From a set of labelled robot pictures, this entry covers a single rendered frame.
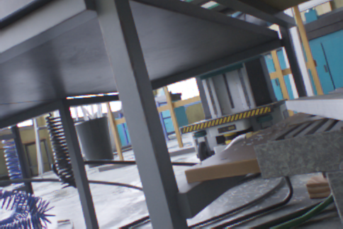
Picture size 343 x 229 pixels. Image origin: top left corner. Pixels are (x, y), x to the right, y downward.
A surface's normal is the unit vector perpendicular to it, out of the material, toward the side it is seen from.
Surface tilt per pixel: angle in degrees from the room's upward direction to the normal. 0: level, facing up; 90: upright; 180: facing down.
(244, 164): 90
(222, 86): 90
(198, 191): 90
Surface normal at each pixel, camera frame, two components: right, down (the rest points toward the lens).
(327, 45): -0.51, 0.08
